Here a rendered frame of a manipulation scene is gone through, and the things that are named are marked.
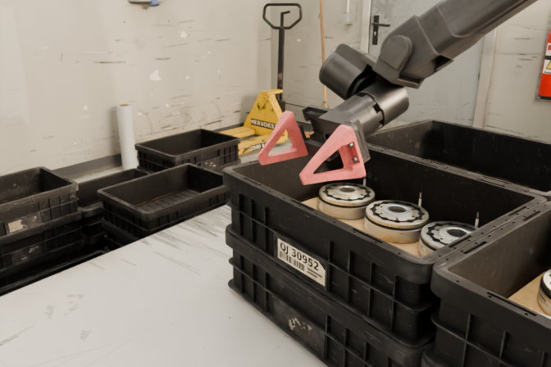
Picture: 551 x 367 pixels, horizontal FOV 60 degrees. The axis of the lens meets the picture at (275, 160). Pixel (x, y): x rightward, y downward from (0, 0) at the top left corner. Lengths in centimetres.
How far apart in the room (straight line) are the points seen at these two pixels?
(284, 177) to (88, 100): 292
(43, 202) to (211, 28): 284
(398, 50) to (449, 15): 7
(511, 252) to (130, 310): 59
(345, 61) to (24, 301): 67
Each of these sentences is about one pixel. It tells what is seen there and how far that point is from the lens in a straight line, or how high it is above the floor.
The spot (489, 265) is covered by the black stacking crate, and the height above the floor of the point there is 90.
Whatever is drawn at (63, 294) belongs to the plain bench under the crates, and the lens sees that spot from 95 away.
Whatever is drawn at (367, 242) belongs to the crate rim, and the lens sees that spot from 56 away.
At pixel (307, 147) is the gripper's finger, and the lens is 66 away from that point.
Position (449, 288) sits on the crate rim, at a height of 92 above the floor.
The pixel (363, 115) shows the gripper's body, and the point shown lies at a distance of 62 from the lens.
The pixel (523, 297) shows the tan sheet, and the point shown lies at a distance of 71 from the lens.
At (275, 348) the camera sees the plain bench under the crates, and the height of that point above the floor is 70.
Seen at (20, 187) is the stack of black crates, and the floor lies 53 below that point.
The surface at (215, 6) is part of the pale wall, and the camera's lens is 434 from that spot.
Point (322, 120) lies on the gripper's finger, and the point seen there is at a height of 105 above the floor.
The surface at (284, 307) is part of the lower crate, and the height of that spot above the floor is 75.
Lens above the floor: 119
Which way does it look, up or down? 18 degrees down
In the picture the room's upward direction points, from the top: straight up
